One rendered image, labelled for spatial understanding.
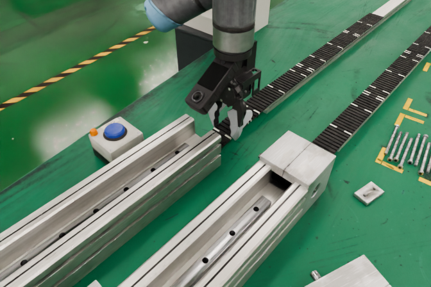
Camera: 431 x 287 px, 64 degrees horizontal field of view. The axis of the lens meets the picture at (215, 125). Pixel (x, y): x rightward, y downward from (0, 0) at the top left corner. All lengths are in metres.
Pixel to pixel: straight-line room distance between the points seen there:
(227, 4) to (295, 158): 0.28
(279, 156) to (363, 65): 0.56
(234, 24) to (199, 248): 0.36
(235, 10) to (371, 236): 0.44
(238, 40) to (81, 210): 0.39
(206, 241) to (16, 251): 0.28
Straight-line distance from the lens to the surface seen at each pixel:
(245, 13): 0.60
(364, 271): 0.53
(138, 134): 0.72
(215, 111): 0.74
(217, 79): 0.64
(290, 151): 0.63
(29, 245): 0.62
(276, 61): 1.06
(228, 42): 0.61
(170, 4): 0.70
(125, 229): 0.61
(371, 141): 0.84
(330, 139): 0.77
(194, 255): 0.56
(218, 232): 0.58
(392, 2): 1.50
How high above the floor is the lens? 1.32
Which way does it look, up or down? 42 degrees down
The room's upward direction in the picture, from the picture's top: straight up
